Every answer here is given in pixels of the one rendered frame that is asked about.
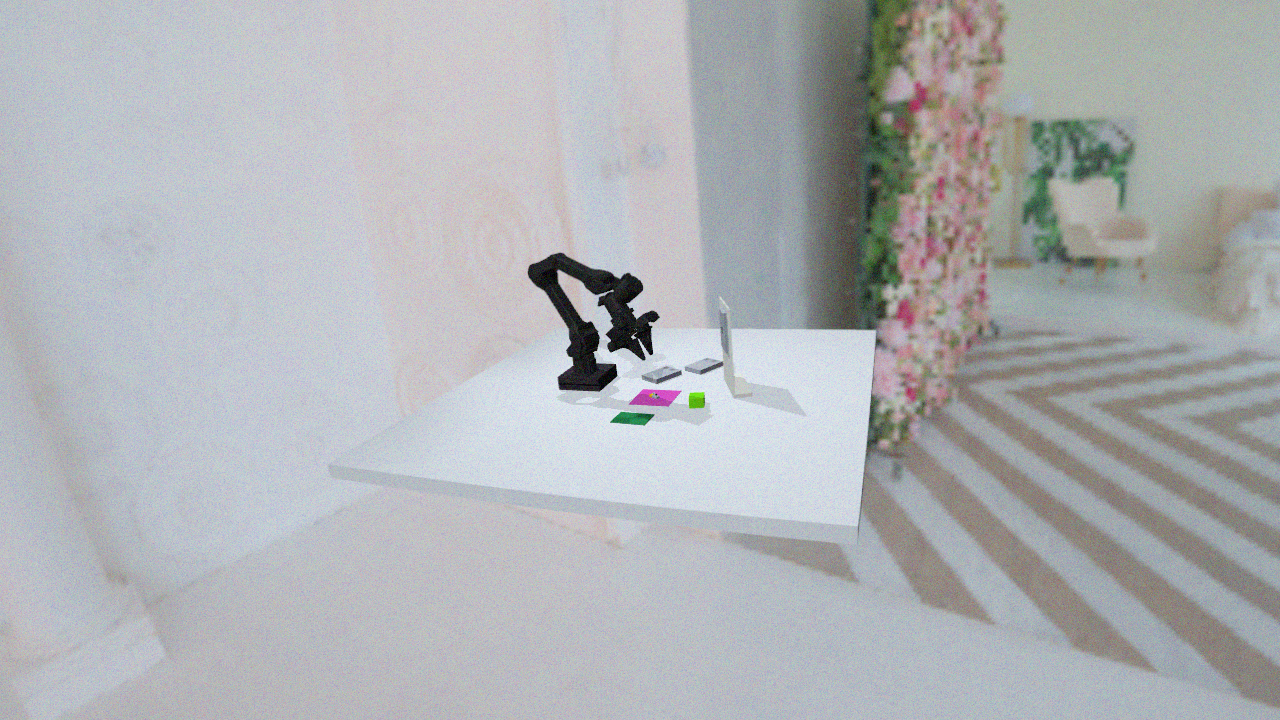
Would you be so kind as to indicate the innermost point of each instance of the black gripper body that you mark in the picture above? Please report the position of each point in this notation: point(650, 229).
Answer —
point(639, 324)

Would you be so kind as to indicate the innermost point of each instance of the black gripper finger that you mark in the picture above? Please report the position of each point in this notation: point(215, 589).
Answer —
point(644, 336)
point(635, 347)

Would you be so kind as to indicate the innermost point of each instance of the magenta translucent square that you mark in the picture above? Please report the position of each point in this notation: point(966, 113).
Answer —
point(666, 397)

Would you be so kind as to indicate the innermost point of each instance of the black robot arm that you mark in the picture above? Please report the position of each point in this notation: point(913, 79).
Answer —
point(583, 336)

